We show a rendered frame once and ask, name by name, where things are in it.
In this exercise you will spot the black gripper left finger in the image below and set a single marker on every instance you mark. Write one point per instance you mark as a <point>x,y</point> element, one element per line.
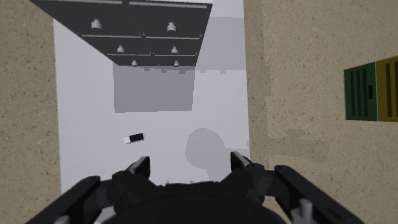
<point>130,186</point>

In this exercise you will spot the grey chest of drawers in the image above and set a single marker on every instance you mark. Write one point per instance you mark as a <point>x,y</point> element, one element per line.
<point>208,3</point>

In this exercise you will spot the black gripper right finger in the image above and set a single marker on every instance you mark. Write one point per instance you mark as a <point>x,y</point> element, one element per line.
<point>301,200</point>

